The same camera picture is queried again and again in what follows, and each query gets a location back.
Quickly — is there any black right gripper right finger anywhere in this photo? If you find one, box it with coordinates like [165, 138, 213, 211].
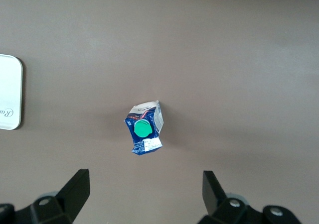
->
[196, 170, 303, 224]

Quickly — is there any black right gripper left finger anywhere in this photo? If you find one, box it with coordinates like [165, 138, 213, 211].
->
[0, 169, 91, 224]

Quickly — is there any blue milk carton green cap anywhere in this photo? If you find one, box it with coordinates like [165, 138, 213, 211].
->
[123, 100, 165, 156]

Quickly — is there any white rectangular tin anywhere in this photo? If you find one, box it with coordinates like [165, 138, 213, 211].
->
[0, 53, 23, 131]

